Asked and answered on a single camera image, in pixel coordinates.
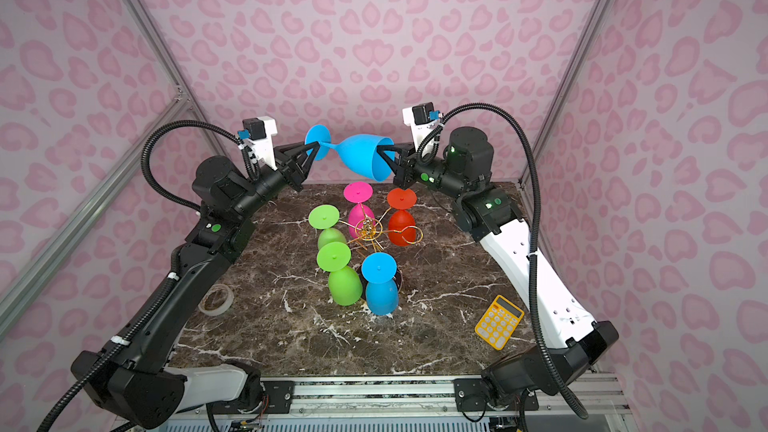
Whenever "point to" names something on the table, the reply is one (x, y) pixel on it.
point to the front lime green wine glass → (345, 284)
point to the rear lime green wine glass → (326, 218)
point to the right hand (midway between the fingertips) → (381, 147)
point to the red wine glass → (401, 227)
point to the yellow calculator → (499, 321)
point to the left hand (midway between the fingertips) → (314, 138)
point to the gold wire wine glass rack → (370, 230)
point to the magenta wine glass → (358, 192)
